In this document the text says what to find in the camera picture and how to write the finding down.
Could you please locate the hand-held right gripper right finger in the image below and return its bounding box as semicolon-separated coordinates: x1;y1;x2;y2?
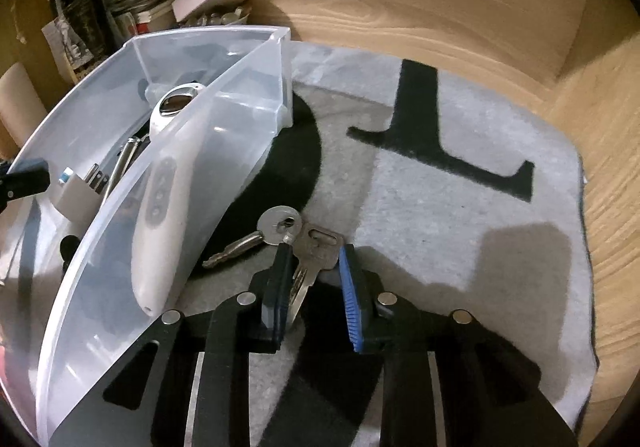
339;243;576;447

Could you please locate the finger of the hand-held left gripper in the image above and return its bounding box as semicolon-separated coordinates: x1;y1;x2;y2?
0;158;51;208

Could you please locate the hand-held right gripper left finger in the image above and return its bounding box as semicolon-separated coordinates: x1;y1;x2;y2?
50;242;296;447

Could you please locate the silver square-head key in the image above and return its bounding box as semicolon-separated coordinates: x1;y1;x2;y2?
286;223;346;324

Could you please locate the silver round-head key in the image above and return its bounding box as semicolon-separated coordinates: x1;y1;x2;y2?
202;206;304;269

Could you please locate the clear plastic storage bin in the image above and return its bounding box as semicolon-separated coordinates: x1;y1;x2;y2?
0;26;294;446

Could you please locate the white charger plug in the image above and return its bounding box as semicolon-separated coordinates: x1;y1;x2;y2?
52;164;112;229

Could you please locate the white rounded appliance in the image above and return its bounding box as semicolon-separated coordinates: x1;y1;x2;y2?
0;62;49;159

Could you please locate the silver metal tool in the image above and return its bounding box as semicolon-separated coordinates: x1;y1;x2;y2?
100;137;151;209

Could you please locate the grey mat with black letters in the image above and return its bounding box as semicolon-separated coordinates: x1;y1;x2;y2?
177;41;601;447

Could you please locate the white handheld massager device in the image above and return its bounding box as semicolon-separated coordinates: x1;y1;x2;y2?
131;82;207;316

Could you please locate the white paper note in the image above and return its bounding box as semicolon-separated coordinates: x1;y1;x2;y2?
42;17;77;79

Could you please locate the dark wine bottle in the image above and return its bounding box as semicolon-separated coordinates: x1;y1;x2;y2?
52;0;114;74

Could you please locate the white bowl with small things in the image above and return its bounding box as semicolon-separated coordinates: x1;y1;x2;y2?
175;6;252;31

